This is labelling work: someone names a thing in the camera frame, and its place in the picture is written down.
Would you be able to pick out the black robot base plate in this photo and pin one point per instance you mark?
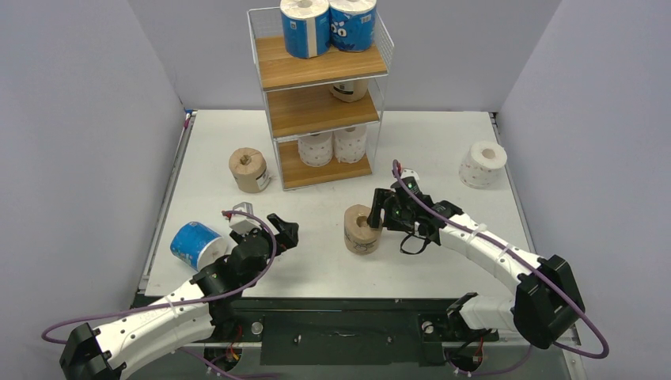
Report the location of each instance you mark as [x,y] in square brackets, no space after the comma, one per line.
[345,331]

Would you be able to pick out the white wire wooden shelf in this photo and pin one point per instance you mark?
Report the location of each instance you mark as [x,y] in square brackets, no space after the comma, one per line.
[297,100]

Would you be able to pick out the white roll near right wall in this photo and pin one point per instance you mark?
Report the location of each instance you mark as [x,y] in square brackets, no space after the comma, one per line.
[482,165]

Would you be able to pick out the white dotted roll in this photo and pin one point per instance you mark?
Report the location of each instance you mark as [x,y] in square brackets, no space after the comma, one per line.
[350,144]
[316,150]

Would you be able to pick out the brown roll back left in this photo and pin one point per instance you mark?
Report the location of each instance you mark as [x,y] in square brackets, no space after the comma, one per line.
[249,169]

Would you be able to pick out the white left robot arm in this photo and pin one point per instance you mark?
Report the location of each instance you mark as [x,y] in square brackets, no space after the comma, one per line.
[192,312]

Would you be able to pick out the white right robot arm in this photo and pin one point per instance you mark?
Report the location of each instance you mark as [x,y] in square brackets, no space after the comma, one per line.
[545,300]

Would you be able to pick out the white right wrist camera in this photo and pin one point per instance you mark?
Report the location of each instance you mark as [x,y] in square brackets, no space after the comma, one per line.
[410,179]

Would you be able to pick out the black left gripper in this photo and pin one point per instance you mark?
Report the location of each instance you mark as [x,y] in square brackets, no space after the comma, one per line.
[287,237]

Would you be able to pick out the brown paper roll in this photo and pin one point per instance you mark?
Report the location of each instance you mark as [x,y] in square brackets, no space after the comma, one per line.
[350,91]

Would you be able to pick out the blue roll left edge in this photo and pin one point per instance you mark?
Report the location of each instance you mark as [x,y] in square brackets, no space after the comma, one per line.
[197,245]

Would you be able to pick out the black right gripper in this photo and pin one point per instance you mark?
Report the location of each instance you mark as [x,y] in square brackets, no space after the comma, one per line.
[386,210]

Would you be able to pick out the blue white roll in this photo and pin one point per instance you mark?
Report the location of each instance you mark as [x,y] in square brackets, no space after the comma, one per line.
[352,24]
[305,26]

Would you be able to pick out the brown cartoon printed roll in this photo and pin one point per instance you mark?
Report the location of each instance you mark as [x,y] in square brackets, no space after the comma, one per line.
[359,237]

